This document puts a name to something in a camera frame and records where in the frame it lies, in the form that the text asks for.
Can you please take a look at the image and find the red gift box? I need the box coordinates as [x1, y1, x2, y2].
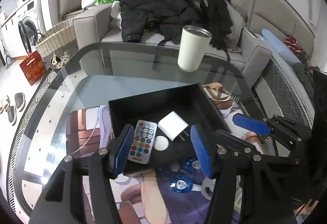
[20, 51, 47, 86]

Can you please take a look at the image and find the grey cloth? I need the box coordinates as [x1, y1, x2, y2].
[226, 4, 247, 54]

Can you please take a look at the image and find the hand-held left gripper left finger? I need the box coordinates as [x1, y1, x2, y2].
[29, 124, 135, 224]

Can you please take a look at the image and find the wicker basket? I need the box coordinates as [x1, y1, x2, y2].
[35, 19, 77, 59]

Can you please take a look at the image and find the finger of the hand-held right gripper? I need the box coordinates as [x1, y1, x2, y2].
[212, 129, 302, 166]
[232, 114, 312, 149]

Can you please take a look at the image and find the black and white patterned rug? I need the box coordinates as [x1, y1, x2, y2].
[6, 68, 60, 204]

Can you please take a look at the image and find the white remote with coloured buttons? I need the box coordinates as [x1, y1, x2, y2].
[127, 120, 158, 165]

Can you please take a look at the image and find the blue shiny character charm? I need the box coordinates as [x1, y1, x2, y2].
[171, 177, 193, 194]
[179, 159, 202, 171]

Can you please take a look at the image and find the pair of beige sandals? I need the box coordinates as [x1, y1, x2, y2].
[0, 96, 11, 113]

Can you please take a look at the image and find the cow pattern pouch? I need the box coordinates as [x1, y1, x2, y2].
[50, 51, 70, 69]

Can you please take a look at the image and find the grey sofa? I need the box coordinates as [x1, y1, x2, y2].
[59, 0, 272, 86]

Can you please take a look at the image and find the white washing machine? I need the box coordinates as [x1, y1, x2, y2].
[15, 0, 43, 55]

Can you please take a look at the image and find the grey slipper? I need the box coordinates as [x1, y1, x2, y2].
[7, 105, 17, 126]
[14, 92, 26, 112]

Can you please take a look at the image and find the grey quilted blanket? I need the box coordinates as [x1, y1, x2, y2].
[264, 57, 315, 129]

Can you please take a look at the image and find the small white plastic object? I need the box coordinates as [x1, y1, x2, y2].
[201, 178, 217, 199]

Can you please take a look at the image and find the white round disc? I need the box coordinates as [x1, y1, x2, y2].
[155, 135, 169, 151]

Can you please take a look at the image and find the white tumbler cup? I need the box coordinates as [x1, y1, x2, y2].
[177, 25, 212, 73]

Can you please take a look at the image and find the white cloth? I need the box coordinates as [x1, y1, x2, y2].
[110, 0, 123, 30]

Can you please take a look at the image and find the pile of black garments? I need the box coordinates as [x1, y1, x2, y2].
[176, 0, 246, 51]

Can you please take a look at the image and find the black puffer jacket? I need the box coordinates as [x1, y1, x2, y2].
[118, 0, 203, 43]

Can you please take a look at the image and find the black box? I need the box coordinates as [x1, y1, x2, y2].
[109, 83, 232, 176]

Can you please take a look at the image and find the blue rolled mat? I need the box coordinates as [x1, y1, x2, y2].
[261, 29, 302, 64]

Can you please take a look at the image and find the red patterned cloth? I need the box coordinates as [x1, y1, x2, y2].
[284, 36, 304, 58]

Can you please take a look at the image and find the printed desk mat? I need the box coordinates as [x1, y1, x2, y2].
[65, 83, 279, 224]

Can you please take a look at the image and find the small white charger plug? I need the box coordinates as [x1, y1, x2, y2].
[158, 111, 191, 142]

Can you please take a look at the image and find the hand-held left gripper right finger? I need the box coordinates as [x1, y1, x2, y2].
[190, 124, 297, 224]

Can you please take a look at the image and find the white cabinet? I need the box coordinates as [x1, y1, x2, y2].
[0, 4, 21, 67]

